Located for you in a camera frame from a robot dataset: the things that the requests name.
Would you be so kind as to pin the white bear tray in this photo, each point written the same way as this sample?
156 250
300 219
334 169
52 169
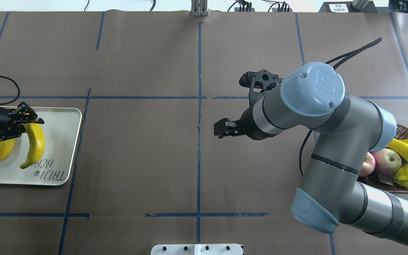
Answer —
61 129

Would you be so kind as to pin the yellow banana short end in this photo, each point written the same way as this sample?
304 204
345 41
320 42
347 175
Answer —
6 147

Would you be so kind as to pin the red apple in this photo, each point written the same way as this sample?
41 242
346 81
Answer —
368 165

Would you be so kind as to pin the black box with label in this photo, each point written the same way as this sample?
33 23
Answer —
350 6

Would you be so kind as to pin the black power strip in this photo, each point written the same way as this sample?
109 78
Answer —
241 6
279 7

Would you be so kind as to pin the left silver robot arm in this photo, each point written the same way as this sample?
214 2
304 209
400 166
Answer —
12 120

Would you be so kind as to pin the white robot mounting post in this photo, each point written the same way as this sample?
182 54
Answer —
198 249

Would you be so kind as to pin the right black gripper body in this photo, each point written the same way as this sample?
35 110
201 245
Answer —
250 124

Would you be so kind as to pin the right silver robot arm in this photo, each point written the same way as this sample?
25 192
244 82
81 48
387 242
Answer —
349 127

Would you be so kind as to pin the aluminium frame post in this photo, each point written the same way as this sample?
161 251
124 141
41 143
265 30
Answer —
199 8

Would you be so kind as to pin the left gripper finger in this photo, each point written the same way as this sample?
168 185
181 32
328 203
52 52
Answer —
11 134
26 114

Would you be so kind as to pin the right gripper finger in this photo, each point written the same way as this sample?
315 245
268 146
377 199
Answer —
227 127

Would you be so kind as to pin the yellow star fruit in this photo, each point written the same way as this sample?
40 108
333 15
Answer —
401 176

